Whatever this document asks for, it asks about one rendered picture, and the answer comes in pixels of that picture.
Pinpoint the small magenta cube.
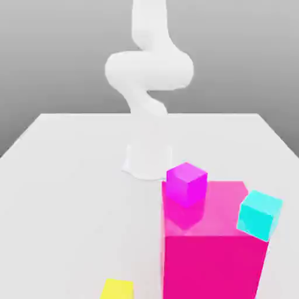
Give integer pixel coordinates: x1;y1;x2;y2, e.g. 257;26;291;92
166;162;208;208

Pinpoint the small cyan cube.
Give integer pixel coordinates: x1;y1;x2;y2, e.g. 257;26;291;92
236;189;284;242

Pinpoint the small yellow cube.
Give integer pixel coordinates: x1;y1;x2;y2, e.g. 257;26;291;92
99;278;135;299

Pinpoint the large pink box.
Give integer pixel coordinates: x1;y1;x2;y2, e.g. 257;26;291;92
161;180;270;299

